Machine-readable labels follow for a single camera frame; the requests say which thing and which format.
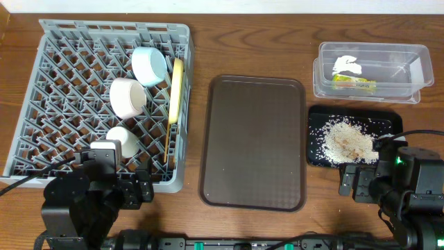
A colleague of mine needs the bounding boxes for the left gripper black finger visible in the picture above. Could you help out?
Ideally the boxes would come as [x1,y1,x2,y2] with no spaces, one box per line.
[119,180,142,210]
[136,170,155,203]

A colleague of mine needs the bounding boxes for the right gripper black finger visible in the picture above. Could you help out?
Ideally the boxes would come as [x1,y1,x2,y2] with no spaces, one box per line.
[352,165,376,203]
[339,164,357,196]

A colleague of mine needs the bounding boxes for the pile of rice scraps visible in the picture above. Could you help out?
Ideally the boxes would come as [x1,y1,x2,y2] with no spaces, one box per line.
[307,114,393,167]

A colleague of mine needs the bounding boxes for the white cup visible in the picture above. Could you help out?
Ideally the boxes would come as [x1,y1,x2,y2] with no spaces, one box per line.
[106,126,139,158]

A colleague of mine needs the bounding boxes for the wooden chopstick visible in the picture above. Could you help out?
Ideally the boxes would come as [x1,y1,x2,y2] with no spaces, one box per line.
[164,123,171,163]
[171,123,180,163]

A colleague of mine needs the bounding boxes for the pink white bowl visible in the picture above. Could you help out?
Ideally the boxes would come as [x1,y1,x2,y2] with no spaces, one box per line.
[110,78,146,119]

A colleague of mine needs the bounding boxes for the green yellow snack wrapper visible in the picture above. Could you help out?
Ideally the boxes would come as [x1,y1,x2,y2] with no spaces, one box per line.
[332,74,377,94]

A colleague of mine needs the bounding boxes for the yellow plate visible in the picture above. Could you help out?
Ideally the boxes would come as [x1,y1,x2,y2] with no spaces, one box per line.
[168,58,184,124]

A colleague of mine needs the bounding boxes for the white napkin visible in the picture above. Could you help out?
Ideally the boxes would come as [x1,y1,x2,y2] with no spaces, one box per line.
[332,56,362,76]

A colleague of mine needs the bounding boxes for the light blue bowl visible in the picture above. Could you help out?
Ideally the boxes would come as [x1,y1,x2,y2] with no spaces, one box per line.
[131,47,168,88]

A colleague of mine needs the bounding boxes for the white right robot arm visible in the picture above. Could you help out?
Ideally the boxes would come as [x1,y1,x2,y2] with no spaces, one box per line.
[339,133,443,249]

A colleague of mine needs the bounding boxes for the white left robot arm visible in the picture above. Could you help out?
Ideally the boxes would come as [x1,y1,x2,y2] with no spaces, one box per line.
[33,140,157,249]

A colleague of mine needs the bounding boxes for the grey dishwasher rack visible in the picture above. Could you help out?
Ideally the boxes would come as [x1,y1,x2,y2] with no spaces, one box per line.
[1,19,194,193]

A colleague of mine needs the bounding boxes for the black plastic tray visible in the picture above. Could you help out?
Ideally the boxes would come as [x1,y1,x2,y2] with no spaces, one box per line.
[307,105,403,168]

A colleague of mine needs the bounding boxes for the brown serving tray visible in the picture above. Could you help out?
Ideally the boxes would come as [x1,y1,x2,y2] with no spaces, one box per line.
[198,75,307,213]

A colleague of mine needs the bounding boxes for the clear plastic bin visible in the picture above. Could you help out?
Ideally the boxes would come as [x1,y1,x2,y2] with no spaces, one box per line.
[313,42,434,104]

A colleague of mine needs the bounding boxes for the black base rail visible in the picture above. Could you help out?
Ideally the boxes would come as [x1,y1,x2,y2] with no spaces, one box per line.
[100,230,400,250]

